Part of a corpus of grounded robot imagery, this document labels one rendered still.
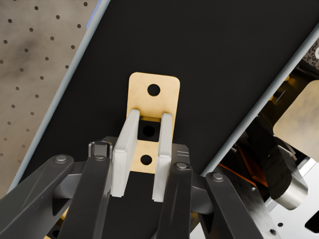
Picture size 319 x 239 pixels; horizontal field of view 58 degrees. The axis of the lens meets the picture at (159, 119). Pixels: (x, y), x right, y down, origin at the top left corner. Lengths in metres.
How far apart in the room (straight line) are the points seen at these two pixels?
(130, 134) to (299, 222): 0.39
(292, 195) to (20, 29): 0.65
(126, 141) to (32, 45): 0.60
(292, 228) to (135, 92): 0.38
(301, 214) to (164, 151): 0.38
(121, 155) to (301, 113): 0.23
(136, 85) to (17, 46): 0.57
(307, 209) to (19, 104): 0.67
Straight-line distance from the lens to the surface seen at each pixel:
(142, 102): 0.22
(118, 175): 0.16
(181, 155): 0.18
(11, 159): 0.89
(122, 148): 0.16
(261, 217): 0.39
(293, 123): 0.34
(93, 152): 0.16
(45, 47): 0.74
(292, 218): 0.52
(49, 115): 0.24
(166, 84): 0.22
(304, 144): 0.36
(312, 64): 0.31
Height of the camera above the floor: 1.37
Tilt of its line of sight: 69 degrees down
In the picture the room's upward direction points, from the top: 173 degrees counter-clockwise
